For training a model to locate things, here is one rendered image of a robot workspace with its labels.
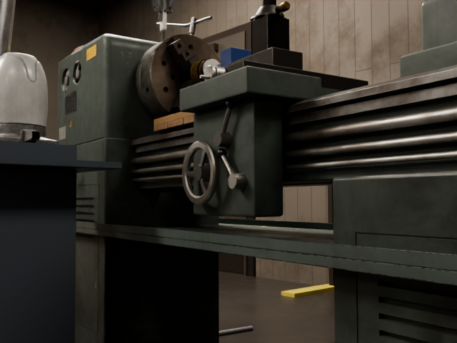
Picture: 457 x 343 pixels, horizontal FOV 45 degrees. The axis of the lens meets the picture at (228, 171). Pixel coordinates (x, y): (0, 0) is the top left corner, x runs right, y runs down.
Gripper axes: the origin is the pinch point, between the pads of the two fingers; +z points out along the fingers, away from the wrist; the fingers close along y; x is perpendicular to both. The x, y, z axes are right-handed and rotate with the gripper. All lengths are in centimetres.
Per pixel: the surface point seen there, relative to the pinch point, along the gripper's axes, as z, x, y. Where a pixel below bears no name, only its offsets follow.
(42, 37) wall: -120, 450, 72
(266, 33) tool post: 26, -77, -9
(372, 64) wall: -25, 68, 196
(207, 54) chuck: 15.4, -18.1, 9.2
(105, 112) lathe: 37.9, -1.7, -23.6
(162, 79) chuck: 27.4, -18.1, -9.2
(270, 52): 32, -81, -11
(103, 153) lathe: 53, -1, -24
